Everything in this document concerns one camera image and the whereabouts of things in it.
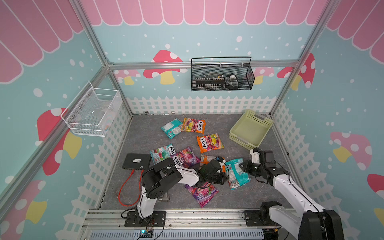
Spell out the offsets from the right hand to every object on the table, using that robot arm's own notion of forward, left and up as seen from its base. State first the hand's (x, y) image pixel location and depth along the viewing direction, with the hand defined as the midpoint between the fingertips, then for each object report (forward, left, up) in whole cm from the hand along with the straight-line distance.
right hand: (240, 165), depth 87 cm
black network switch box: (+4, +62, -2) cm, 62 cm away
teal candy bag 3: (-7, +3, -1) cm, 7 cm away
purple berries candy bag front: (-16, +22, -3) cm, 28 cm away
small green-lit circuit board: (-32, +51, -8) cm, 60 cm away
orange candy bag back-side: (+6, +20, -4) cm, 21 cm away
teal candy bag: (+31, +43, -3) cm, 53 cm away
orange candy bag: (+35, +27, -4) cm, 44 cm away
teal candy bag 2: (+10, +50, -3) cm, 51 cm away
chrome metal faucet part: (-17, +43, -4) cm, 46 cm away
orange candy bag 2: (+19, +17, -4) cm, 25 cm away
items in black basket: (+42, +14, +29) cm, 53 cm away
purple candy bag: (+6, +32, -2) cm, 33 cm away
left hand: (-7, +8, -5) cm, 12 cm away
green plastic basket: (+34, -16, -9) cm, 39 cm away
